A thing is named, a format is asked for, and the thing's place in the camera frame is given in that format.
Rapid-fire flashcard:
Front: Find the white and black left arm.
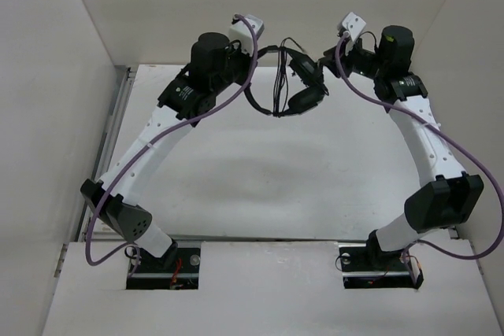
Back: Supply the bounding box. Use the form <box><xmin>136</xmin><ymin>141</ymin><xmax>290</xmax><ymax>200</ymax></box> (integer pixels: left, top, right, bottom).
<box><xmin>80</xmin><ymin>31</ymin><xmax>258</xmax><ymax>271</ymax></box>

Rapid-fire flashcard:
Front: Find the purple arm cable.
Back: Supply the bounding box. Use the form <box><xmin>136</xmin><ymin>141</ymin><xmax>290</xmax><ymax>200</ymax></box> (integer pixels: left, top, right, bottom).
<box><xmin>334</xmin><ymin>32</ymin><xmax>504</xmax><ymax>260</ymax></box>
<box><xmin>85</xmin><ymin>13</ymin><xmax>261</xmax><ymax>266</ymax></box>

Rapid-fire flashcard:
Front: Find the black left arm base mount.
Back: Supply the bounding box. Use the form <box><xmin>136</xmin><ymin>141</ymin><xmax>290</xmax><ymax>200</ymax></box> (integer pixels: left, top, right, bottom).
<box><xmin>124</xmin><ymin>243</ymin><xmax>201</xmax><ymax>290</ymax></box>

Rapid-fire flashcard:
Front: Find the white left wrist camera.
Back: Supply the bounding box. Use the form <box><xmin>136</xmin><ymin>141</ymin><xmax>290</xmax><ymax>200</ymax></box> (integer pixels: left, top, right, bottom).
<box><xmin>228</xmin><ymin>14</ymin><xmax>265</xmax><ymax>57</ymax></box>

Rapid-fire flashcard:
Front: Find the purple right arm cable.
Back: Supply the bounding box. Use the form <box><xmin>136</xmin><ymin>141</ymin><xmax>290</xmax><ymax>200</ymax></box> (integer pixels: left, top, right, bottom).
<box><xmin>334</xmin><ymin>32</ymin><xmax>504</xmax><ymax>260</ymax></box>

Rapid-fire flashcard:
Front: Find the black headphone cable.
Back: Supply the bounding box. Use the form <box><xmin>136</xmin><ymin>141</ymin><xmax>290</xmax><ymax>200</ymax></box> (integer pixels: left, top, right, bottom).
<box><xmin>272</xmin><ymin>36</ymin><xmax>308</xmax><ymax>118</ymax></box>

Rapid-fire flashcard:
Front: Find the black over-ear headphones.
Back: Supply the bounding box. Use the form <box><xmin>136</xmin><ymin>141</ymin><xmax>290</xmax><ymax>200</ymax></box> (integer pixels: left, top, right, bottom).
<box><xmin>244</xmin><ymin>45</ymin><xmax>328</xmax><ymax>118</ymax></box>

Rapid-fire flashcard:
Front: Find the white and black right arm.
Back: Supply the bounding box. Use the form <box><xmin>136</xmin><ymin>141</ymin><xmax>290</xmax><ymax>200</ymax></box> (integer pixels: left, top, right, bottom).
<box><xmin>320</xmin><ymin>25</ymin><xmax>484</xmax><ymax>268</ymax></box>

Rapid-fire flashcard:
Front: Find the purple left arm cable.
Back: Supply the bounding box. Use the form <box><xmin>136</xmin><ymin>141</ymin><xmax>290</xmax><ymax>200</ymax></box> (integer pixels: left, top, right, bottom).
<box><xmin>85</xmin><ymin>13</ymin><xmax>261</xmax><ymax>266</ymax></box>

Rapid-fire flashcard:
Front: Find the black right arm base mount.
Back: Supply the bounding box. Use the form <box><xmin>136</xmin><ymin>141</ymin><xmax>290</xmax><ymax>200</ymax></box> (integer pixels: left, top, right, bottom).
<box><xmin>335</xmin><ymin>243</ymin><xmax>424</xmax><ymax>290</ymax></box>

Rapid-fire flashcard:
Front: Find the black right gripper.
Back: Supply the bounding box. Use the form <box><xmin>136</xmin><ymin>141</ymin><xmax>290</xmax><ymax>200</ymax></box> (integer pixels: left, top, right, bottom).
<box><xmin>317</xmin><ymin>34</ymin><xmax>387</xmax><ymax>80</ymax></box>

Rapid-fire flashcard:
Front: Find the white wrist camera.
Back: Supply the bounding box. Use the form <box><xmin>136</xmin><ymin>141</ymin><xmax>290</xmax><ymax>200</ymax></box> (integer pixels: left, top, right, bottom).
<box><xmin>228</xmin><ymin>14</ymin><xmax>265</xmax><ymax>57</ymax></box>
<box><xmin>337</xmin><ymin>12</ymin><xmax>367</xmax><ymax>42</ymax></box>

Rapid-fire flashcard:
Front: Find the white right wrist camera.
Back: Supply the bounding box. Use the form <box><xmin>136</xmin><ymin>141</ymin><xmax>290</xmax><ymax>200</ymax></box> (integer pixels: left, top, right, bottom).
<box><xmin>337</xmin><ymin>12</ymin><xmax>367</xmax><ymax>42</ymax></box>

